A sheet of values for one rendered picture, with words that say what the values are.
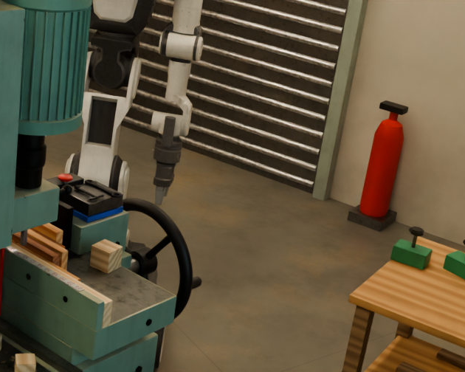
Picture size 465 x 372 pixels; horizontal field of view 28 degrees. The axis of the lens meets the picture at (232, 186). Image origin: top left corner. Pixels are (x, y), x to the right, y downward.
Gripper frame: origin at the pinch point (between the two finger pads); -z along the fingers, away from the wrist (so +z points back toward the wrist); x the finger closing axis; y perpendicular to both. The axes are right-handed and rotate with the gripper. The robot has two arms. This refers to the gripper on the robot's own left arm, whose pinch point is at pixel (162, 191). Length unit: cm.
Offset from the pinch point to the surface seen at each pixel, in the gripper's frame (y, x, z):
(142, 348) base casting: 16, 132, 6
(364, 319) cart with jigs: 69, 42, -16
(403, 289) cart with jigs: 79, 33, -8
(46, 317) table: 0, 142, 13
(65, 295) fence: 3, 145, 20
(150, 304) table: 17, 137, 17
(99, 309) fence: 10, 149, 20
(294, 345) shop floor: 53, -19, -55
